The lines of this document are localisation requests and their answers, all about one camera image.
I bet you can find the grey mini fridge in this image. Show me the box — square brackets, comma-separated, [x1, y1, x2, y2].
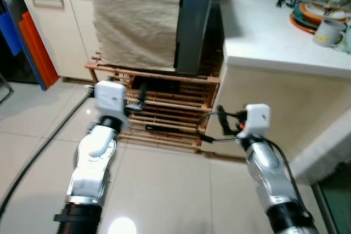
[174, 0, 216, 77]

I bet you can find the wooden slatted rack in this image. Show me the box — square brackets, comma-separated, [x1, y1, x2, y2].
[85, 52, 221, 152]

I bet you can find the beige cloth cover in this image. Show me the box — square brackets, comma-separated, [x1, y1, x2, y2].
[85, 0, 183, 71]

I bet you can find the white kitchen counter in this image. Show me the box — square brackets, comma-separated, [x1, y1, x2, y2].
[200, 0, 351, 161]

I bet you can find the beige cabinet with white top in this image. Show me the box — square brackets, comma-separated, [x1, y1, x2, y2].
[8, 0, 105, 81]

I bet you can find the orange plastic board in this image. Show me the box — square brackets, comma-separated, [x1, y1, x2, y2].
[18, 10, 60, 88]

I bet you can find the dark green plate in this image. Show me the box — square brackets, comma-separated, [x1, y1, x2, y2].
[292, 3, 323, 27]

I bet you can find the grey mug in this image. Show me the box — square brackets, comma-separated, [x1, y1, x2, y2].
[313, 19, 347, 48]

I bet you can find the pale green mug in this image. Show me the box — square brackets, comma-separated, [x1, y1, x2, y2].
[335, 26, 351, 54]

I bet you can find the green glass sliding door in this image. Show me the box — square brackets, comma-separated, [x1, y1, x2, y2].
[317, 163, 351, 234]

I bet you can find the small blue plastic board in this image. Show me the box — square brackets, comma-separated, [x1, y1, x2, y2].
[0, 12, 24, 57]

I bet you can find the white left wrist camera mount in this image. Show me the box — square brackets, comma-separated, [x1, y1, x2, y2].
[94, 80, 128, 128]

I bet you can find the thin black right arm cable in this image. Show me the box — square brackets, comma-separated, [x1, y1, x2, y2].
[196, 111, 305, 215]

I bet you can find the thick black cable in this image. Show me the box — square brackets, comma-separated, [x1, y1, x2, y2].
[0, 85, 94, 219]

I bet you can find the metal cabinet handle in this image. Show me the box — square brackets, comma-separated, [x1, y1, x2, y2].
[29, 0, 66, 9]

